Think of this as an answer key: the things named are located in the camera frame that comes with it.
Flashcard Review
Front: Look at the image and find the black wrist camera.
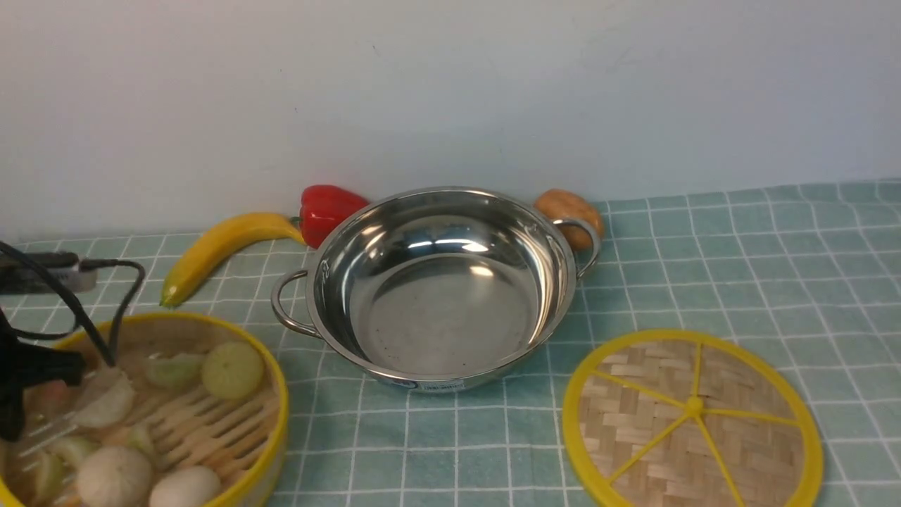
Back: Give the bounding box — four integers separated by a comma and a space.
0, 251, 98, 295

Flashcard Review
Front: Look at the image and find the stainless steel pot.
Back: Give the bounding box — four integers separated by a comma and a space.
270, 187, 603, 394

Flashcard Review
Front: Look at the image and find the round green bun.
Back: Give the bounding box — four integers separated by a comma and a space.
201, 342, 266, 401

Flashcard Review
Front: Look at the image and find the yellow woven bamboo lid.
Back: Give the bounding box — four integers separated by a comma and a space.
561, 330, 824, 506

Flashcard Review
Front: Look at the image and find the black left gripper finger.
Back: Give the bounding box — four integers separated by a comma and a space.
18, 346, 87, 388

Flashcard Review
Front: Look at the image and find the red bell pepper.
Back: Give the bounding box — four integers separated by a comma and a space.
298, 185, 370, 249

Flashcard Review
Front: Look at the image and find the brown potato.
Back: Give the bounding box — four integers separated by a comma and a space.
534, 189, 605, 251

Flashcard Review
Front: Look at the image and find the green checkered tablecloth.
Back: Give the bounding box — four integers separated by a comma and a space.
0, 180, 901, 507

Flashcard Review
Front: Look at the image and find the green dumpling slice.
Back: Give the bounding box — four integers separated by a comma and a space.
33, 451, 65, 505
47, 435, 100, 469
127, 422, 158, 466

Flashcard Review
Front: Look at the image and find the pale green dumpling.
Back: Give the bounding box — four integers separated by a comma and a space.
144, 353, 206, 392

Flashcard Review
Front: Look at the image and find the pink dumpling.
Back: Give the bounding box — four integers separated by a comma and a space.
26, 380, 78, 423

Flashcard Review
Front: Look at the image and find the white round bun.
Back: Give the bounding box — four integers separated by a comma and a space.
76, 446, 155, 506
149, 465, 222, 506

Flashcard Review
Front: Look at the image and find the white pleated dumpling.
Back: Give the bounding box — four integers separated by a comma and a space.
71, 367, 137, 429

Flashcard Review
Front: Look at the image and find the yellow banana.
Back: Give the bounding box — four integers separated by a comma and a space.
160, 212, 305, 308

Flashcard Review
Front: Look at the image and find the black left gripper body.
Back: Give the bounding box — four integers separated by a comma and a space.
1, 312, 31, 442

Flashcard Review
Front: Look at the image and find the yellow bamboo steamer basket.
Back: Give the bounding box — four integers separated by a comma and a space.
2, 313, 289, 506

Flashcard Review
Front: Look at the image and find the black cable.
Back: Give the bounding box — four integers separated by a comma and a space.
0, 242, 146, 367

